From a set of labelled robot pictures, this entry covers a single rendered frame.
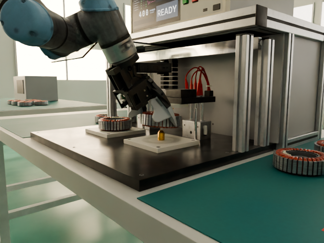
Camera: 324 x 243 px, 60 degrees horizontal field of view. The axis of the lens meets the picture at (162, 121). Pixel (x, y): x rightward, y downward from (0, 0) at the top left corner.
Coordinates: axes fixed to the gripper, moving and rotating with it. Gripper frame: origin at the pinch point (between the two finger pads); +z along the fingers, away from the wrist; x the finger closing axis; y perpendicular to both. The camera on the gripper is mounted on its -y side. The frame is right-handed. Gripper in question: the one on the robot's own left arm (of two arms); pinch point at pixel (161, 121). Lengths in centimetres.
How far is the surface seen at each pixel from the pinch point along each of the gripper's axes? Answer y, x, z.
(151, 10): -28.6, -20.3, -24.0
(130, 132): 1.7, -16.6, 5.4
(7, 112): 9, -157, 6
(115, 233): 11, -86, 90
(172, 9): -27.8, -9.6, -22.5
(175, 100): -6.6, 1.2, -2.7
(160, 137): 2.8, 0.8, 3.4
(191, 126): -9.0, 0.3, 8.2
